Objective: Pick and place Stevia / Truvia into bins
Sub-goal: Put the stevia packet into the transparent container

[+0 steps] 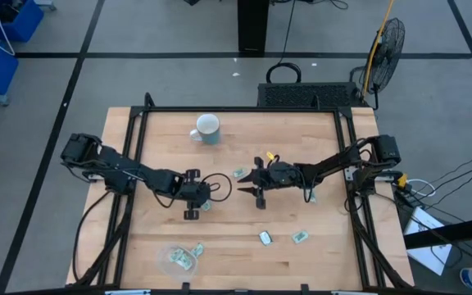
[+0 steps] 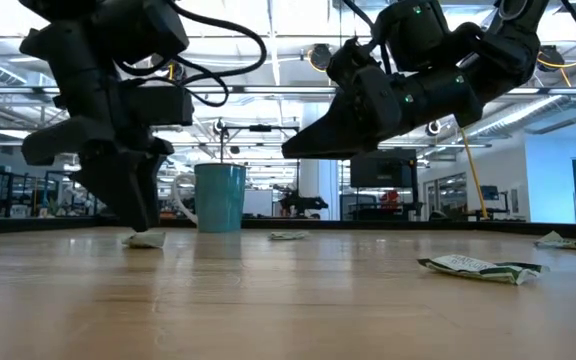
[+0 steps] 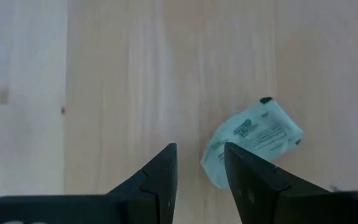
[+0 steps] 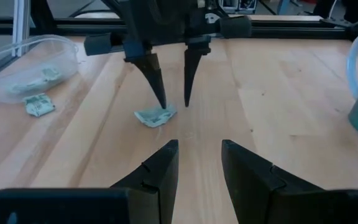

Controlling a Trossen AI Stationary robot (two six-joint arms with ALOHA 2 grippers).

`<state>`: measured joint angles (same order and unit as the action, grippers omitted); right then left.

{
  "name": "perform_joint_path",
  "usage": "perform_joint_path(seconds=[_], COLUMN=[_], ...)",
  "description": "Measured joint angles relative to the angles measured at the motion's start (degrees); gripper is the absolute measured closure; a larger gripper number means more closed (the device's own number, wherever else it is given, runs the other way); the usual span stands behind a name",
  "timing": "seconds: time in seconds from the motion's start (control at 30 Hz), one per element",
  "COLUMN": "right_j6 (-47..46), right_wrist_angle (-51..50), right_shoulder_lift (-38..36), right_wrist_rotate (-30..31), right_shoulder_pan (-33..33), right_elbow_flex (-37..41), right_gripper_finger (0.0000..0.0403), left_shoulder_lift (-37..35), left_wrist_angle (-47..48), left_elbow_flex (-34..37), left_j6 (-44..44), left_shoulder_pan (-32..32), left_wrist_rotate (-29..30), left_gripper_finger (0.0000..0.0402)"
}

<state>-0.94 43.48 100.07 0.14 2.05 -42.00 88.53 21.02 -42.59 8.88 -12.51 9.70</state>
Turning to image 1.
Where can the black computer case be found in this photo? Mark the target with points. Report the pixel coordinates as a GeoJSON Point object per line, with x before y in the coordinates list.
{"type": "Point", "coordinates": [301, 95]}

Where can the white flat box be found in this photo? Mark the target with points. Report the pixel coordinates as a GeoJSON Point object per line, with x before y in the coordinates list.
{"type": "Point", "coordinates": [432, 258]}

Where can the black aluminium table frame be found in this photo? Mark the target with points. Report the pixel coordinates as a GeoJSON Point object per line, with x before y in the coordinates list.
{"type": "Point", "coordinates": [240, 109]}

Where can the black floor fan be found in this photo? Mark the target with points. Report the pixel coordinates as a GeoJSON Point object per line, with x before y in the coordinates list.
{"type": "Point", "coordinates": [385, 53]}

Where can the black upright post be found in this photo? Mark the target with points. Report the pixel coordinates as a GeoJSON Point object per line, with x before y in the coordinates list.
{"type": "Point", "coordinates": [253, 24]}

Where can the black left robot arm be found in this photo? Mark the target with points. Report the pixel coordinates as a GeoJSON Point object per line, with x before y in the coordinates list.
{"type": "Point", "coordinates": [117, 164]}

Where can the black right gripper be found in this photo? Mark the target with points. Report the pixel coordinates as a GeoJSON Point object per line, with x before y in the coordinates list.
{"type": "Point", "coordinates": [279, 176]}

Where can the black horizontal beam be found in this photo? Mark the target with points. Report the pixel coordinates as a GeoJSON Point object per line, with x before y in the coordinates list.
{"type": "Point", "coordinates": [449, 233]}

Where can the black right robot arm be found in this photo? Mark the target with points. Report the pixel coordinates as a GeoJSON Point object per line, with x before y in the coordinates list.
{"type": "Point", "coordinates": [330, 166]}

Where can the white sweetener packet dark edge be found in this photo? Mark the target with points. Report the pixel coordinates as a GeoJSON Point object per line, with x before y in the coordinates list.
{"type": "Point", "coordinates": [265, 237]}

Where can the yellow tag on gripper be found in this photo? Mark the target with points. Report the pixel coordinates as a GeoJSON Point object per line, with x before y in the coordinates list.
{"type": "Point", "coordinates": [269, 155]}

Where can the clear plastic bowl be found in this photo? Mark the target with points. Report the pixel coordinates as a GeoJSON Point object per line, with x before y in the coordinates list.
{"type": "Point", "coordinates": [166, 266]}

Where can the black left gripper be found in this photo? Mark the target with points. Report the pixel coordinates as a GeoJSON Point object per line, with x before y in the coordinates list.
{"type": "Point", "coordinates": [193, 192]}

